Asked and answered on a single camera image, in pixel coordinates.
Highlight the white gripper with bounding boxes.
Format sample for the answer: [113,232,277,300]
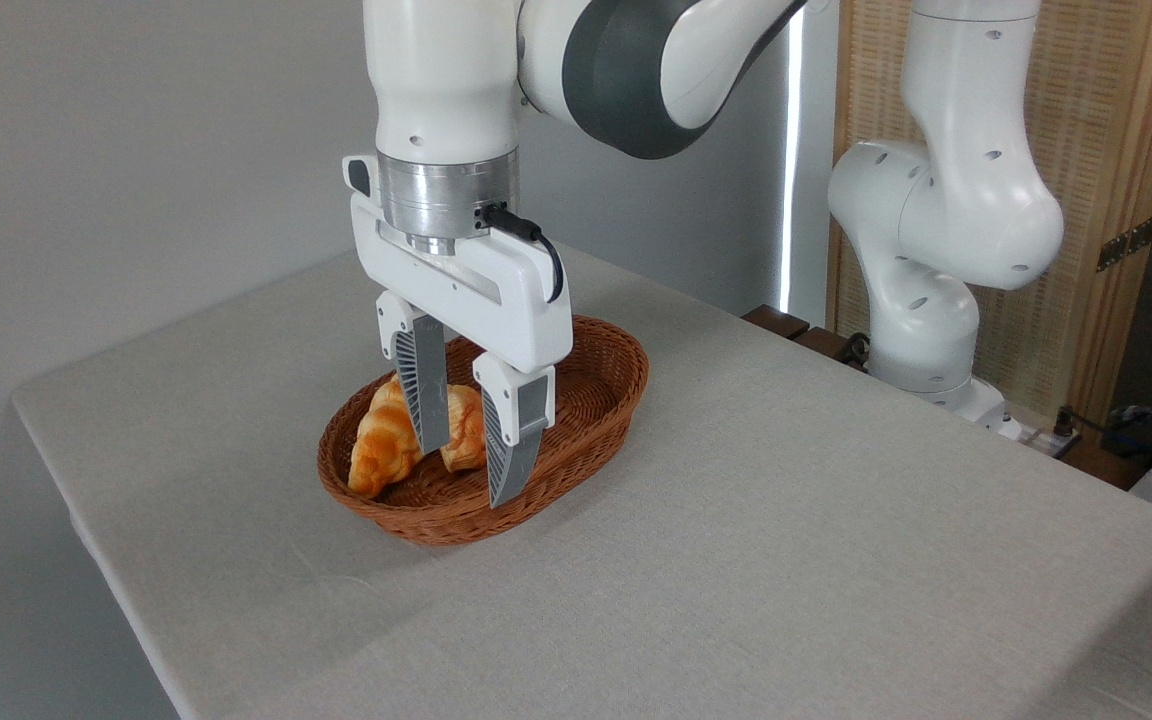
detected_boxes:
[343,154,575,510]

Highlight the golden croissant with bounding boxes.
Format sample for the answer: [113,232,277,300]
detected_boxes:
[347,372,488,499]

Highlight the brown wicker basket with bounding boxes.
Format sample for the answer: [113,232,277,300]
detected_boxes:
[317,314,651,547]

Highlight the grey tablecloth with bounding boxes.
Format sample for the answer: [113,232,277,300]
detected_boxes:
[11,243,1152,720]

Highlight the dark brown wooden block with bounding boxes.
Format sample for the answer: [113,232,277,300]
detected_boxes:
[740,304,869,369]

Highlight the white power strip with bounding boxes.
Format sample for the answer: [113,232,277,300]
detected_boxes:
[1018,424,1084,462]

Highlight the dark metal hinge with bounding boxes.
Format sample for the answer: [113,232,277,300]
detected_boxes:
[1096,214,1152,274]

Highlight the bamboo wooden screen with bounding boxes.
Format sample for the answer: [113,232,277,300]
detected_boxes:
[827,0,1152,490]

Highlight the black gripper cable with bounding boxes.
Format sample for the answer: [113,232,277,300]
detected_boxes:
[476,203,566,305]

